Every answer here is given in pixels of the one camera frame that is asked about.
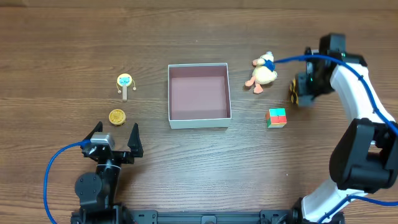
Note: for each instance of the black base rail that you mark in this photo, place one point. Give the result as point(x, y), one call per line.
point(263, 216)

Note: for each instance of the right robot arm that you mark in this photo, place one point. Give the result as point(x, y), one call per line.
point(365, 159)

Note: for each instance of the white cardboard box pink inside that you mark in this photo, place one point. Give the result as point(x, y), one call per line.
point(199, 96)

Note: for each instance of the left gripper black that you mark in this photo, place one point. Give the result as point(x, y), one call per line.
point(116, 154)

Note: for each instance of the round yellow wheel toy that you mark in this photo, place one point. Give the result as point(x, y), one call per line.
point(117, 117)

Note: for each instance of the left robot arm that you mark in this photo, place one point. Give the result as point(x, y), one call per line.
point(97, 190)

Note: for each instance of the wooden rattle drum toy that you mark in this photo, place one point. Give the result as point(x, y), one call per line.
point(123, 81)

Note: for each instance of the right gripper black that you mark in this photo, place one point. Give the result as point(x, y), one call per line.
point(301, 93)

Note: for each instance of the yellow grey toy truck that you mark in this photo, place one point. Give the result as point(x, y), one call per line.
point(299, 94)

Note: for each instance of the colourful puzzle cube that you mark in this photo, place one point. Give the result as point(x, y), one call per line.
point(276, 118)

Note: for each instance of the plush duck blue scarf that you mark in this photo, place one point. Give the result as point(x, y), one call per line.
point(264, 72)

